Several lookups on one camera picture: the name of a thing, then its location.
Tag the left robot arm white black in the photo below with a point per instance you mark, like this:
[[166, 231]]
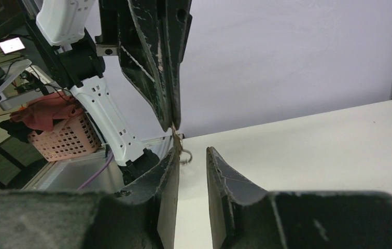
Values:
[[72, 38]]

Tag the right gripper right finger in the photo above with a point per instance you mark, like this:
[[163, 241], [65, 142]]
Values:
[[244, 215]]

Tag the pink plastic basket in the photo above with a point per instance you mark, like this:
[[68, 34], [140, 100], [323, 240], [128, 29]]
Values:
[[69, 139]]

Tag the small silver key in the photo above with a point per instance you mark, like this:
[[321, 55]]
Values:
[[178, 144]]

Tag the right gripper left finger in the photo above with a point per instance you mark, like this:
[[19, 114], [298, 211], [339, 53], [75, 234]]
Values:
[[140, 215]]

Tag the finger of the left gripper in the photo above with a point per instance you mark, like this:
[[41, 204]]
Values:
[[140, 55], [177, 22]]

